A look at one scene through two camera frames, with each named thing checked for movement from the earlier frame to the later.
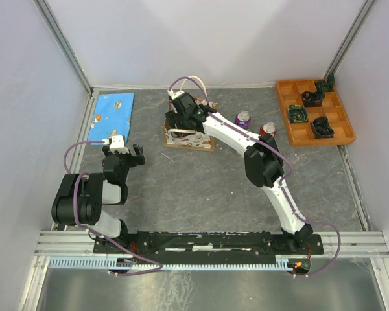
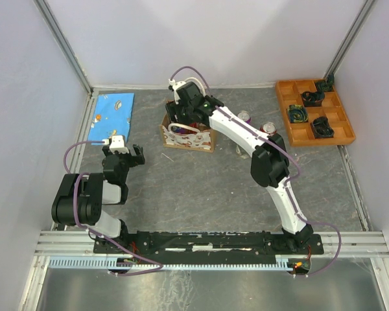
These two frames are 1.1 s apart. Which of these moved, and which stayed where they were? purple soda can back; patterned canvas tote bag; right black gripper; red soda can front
Moved: right black gripper
Stayed: purple soda can back; red soda can front; patterned canvas tote bag
